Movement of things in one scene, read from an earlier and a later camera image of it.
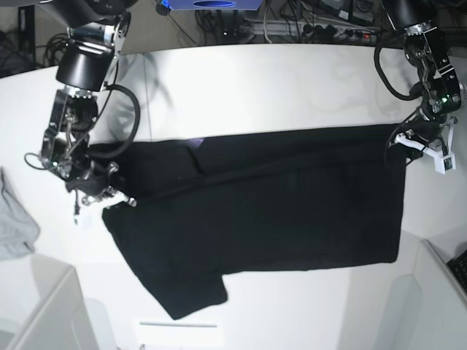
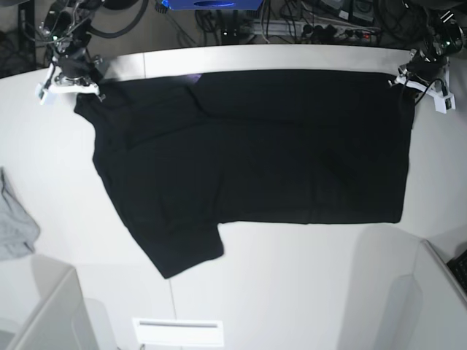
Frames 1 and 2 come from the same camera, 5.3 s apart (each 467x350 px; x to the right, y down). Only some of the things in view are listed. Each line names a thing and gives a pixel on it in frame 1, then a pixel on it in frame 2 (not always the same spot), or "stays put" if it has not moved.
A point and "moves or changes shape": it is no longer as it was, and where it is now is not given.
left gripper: x=93 y=184 -> x=75 y=73
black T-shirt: x=208 y=206 moves or changes shape
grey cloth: x=18 y=231 stays put
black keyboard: x=458 y=265 stays put
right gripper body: x=428 y=132 -> x=424 y=71
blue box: x=183 y=5 stays put
